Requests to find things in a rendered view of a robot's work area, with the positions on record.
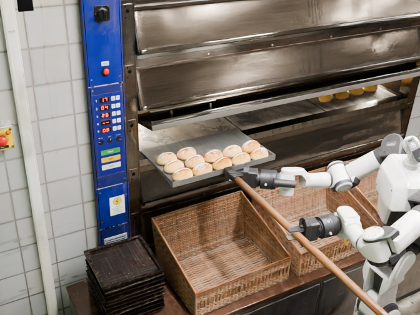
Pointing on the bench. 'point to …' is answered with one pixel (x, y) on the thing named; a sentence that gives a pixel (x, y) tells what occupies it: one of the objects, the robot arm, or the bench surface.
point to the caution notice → (117, 205)
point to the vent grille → (115, 238)
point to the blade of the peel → (208, 144)
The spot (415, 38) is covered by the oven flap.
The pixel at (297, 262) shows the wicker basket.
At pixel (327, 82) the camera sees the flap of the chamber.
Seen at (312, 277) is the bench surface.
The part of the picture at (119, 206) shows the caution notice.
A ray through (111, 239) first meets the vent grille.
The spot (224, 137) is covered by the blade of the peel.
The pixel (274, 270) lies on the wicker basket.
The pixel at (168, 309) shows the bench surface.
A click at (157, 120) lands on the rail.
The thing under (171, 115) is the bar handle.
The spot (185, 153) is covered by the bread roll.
